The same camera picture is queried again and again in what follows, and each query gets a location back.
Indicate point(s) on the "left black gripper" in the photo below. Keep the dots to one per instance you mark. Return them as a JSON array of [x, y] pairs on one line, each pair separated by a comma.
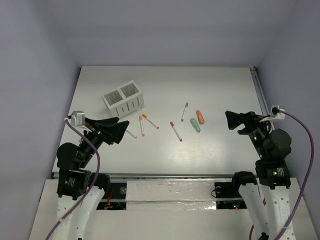
[[100, 130]]

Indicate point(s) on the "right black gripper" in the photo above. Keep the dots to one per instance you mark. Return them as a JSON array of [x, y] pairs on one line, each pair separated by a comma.
[[249, 119]]

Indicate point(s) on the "orange translucent highlighter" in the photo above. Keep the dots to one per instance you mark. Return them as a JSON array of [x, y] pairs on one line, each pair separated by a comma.
[[200, 117]]

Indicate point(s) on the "green translucent highlighter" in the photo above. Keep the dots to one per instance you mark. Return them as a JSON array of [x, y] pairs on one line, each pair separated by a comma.
[[195, 125]]

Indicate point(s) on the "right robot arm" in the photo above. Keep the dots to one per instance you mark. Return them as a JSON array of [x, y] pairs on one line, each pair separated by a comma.
[[266, 193]]

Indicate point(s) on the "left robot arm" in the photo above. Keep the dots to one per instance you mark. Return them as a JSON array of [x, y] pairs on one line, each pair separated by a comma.
[[81, 185]]

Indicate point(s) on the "yellow capped white marker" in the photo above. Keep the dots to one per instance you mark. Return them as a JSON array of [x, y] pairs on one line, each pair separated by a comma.
[[131, 134]]

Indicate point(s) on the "peach capped white marker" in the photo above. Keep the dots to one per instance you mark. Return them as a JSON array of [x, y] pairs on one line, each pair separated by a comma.
[[141, 125]]

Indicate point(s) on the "white two-compartment slotted holder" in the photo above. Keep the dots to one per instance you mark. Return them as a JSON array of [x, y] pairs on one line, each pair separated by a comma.
[[124, 100]]

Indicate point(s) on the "orange capped white marker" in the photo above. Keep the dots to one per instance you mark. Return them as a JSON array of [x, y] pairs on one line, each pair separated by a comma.
[[151, 122]]

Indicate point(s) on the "pink capped white marker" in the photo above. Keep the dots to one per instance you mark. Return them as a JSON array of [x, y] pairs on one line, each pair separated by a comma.
[[176, 131]]

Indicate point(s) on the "purple capped white marker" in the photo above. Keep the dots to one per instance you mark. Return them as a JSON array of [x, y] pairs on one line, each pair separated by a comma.
[[184, 111]]

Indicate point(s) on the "white foam base cover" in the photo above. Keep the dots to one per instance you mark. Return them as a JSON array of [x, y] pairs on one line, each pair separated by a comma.
[[170, 210]]

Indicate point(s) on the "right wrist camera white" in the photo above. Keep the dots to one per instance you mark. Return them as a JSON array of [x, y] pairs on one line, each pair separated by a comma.
[[276, 114]]

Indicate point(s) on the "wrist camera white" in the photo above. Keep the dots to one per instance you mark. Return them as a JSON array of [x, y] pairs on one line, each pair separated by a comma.
[[77, 120], [276, 114]]

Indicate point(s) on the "aluminium rail right edge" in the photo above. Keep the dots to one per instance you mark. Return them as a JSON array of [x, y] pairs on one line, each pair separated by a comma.
[[260, 95]]

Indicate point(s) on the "aluminium rail edge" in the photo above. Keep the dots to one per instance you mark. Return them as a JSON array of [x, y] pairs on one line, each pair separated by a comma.
[[260, 95], [167, 176]]

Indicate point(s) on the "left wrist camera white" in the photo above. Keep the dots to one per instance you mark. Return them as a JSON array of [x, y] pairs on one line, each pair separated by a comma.
[[77, 120]]

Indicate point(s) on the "aluminium rail front edge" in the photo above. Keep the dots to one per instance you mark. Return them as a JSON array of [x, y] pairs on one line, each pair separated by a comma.
[[167, 176]]

